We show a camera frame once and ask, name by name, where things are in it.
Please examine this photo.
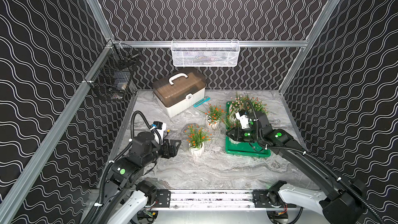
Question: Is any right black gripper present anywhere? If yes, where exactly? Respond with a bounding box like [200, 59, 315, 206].
[224, 126, 262, 144]

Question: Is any pink red flower plant pot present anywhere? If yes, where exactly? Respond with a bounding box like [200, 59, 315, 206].
[223, 114, 239, 145]

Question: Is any green plastic storage tray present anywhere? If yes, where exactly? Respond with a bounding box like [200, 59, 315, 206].
[226, 100, 273, 158]

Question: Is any orange flower potted plant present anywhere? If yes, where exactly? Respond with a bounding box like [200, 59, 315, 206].
[184, 124, 212, 159]

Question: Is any red flower potted plant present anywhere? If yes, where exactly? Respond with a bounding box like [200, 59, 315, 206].
[203, 104, 226, 130]

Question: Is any pink flower potted plant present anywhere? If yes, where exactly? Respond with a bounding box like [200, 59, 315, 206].
[229, 93, 248, 114]

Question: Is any green grass potted plant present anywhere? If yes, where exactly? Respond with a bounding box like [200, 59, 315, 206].
[249, 97, 268, 114]

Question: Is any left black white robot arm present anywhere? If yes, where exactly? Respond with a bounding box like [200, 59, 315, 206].
[83, 111, 181, 224]

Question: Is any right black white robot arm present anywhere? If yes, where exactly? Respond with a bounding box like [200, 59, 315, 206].
[227, 97, 384, 224]

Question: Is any white box brown lid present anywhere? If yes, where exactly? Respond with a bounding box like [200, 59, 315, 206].
[152, 67, 206, 118]

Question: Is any teal utility knife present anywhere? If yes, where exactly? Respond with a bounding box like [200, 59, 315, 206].
[193, 96, 210, 107]

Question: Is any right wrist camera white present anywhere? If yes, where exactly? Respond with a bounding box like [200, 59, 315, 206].
[235, 110, 250, 129]

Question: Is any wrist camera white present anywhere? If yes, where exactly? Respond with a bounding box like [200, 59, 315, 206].
[235, 110, 250, 129]
[152, 121, 170, 138]

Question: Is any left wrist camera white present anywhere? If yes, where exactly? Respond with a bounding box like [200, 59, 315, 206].
[152, 121, 170, 138]

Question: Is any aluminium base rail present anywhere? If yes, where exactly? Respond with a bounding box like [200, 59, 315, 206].
[83, 188, 324, 211]

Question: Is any white wire wall basket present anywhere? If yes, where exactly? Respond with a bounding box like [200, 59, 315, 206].
[171, 39, 240, 67]

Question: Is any black wire wall basket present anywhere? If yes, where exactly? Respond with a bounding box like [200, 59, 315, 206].
[85, 40, 142, 101]

